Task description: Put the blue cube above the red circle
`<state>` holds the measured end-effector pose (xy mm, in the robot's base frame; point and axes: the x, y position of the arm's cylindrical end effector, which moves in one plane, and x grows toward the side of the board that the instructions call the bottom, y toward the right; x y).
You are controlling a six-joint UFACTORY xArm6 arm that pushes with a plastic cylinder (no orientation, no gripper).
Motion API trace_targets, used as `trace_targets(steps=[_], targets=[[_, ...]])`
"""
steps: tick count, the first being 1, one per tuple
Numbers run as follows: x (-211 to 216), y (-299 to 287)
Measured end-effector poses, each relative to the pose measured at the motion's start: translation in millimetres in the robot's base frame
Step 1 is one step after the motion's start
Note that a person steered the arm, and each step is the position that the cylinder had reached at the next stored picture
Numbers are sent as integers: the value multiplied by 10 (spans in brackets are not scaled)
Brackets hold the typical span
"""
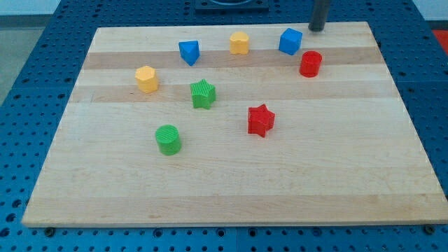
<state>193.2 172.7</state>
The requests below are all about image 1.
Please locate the blue cube block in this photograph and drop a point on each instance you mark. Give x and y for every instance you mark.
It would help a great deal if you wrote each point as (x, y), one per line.
(290, 41)

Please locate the blue triangle block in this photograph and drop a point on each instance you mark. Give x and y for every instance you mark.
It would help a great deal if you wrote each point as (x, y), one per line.
(189, 51)

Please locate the red cylinder block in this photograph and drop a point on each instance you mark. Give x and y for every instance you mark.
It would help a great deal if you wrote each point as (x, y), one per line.
(310, 64)

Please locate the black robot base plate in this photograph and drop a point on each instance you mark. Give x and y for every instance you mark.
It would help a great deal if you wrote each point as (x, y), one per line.
(231, 5)

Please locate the red star block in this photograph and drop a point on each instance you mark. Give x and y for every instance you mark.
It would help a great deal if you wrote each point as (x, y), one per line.
(260, 120)

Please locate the yellow heart block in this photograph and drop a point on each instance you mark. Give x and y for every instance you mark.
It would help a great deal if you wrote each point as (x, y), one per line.
(239, 43)

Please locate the yellow hexagon block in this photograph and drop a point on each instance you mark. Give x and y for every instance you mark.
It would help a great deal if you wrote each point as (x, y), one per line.
(146, 79)

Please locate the green star block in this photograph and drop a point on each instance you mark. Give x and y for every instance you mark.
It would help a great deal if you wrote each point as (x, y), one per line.
(203, 94)

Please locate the green cylinder block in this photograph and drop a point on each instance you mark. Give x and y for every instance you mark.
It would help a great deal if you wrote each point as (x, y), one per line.
(168, 139)

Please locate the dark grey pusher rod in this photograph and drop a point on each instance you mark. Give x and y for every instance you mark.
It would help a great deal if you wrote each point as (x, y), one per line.
(319, 15)

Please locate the wooden board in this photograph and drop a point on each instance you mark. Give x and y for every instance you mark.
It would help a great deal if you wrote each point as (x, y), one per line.
(343, 149)

